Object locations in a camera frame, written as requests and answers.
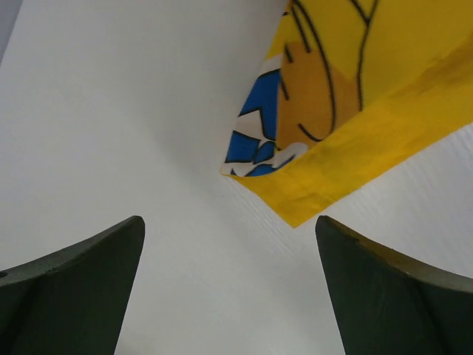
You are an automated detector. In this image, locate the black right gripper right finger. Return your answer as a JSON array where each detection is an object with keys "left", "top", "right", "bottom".
[{"left": 315, "top": 216, "right": 472, "bottom": 354}]

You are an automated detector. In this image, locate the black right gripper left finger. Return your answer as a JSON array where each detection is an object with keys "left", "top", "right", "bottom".
[{"left": 1, "top": 216, "right": 145, "bottom": 354}]

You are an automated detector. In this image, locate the yellow Pikachu placemat cloth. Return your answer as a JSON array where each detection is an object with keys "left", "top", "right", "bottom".
[{"left": 220, "top": 1, "right": 472, "bottom": 227}]

